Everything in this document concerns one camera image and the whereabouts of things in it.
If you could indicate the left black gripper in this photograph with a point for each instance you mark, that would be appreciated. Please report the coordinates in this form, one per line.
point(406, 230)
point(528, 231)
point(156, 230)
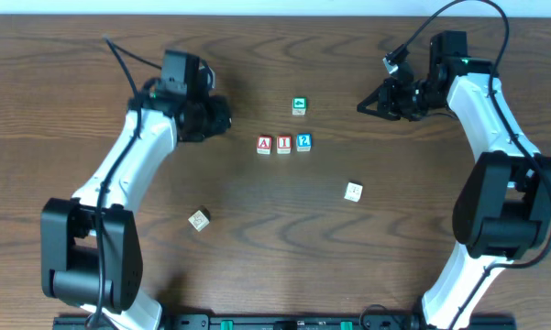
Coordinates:
point(218, 119)

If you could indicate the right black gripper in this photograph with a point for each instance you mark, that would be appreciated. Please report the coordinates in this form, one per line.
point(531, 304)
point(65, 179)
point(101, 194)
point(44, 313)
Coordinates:
point(391, 101)

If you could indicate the red letter A block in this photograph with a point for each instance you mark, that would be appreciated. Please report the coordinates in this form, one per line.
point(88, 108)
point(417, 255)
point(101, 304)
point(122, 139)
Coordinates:
point(264, 145)

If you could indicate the blue number 2 block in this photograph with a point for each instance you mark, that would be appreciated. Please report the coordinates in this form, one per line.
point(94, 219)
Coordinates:
point(304, 142)

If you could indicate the red letter I block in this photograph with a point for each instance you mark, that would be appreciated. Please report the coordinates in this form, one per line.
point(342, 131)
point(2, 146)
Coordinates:
point(284, 144)

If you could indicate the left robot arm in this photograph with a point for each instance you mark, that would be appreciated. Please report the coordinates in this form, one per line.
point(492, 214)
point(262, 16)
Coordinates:
point(90, 252)

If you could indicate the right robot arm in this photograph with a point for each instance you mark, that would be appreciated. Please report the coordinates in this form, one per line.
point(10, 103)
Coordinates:
point(504, 208)

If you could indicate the green number 4 block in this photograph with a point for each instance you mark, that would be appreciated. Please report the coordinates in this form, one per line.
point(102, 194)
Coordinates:
point(299, 106)

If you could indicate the plain white wooden block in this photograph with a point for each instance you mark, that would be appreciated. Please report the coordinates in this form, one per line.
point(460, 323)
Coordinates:
point(353, 192)

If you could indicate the dark red sided block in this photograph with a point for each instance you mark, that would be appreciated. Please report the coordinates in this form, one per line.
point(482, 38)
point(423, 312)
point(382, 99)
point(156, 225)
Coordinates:
point(200, 219)

